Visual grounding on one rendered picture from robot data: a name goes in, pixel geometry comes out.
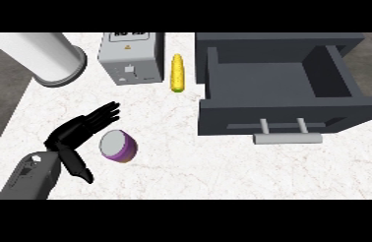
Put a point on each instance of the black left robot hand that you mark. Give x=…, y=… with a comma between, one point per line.
x=77, y=131

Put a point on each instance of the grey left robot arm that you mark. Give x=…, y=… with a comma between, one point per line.
x=30, y=177

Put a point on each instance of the purple can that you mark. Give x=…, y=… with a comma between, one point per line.
x=117, y=146

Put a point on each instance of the dark grey drawer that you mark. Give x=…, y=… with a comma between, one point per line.
x=285, y=91

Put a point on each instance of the white cylinder container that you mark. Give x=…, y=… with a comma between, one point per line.
x=42, y=57

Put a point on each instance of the grey box appliance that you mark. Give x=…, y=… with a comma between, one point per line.
x=133, y=60

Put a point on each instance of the yellow corn cob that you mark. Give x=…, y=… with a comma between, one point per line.
x=178, y=72

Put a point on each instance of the dark grey cabinet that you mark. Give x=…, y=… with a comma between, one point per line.
x=271, y=44

